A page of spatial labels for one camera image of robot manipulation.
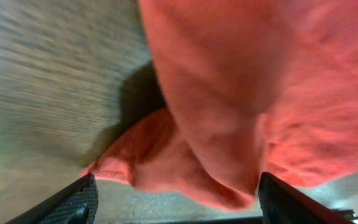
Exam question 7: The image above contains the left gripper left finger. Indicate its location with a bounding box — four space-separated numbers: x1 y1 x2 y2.
7 174 99 224

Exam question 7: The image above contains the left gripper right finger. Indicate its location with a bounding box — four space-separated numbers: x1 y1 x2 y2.
258 172 352 224

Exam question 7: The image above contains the orange soccer t-shirt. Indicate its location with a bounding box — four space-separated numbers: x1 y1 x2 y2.
86 0 358 211

